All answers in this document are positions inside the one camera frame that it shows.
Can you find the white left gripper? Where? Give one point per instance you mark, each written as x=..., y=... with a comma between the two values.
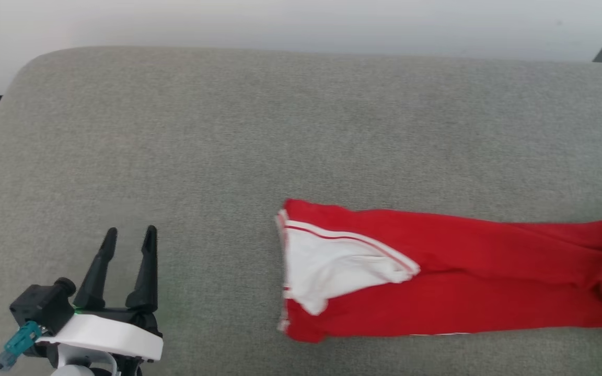
x=107, y=334

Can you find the red and white jersey garment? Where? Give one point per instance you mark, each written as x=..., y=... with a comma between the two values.
x=463, y=271

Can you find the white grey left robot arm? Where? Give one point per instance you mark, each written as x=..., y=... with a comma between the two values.
x=81, y=369

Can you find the grey fabric sofa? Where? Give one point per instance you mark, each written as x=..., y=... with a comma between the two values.
x=280, y=130

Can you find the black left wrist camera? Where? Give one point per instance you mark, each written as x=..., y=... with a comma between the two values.
x=42, y=305

